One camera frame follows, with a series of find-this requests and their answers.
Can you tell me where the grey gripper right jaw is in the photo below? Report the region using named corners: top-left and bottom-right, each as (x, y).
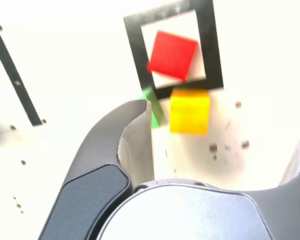
top-left (97, 134), bottom-right (300, 240)

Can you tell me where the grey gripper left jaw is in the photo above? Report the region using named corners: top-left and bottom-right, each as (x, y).
top-left (37, 99), bottom-right (156, 240)

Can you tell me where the green cube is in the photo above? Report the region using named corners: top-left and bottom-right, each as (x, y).
top-left (141, 87), bottom-right (166, 129)

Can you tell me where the yellow cube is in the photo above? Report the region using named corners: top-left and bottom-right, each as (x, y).
top-left (169, 88), bottom-right (211, 136)

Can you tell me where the red cube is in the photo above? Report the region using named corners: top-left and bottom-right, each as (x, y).
top-left (146, 31), bottom-right (200, 83)

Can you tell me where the black tape square outline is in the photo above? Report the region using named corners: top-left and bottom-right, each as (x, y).
top-left (123, 0), bottom-right (225, 100)

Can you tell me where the black tape strip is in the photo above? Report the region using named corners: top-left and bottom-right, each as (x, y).
top-left (0, 21), bottom-right (45, 127)

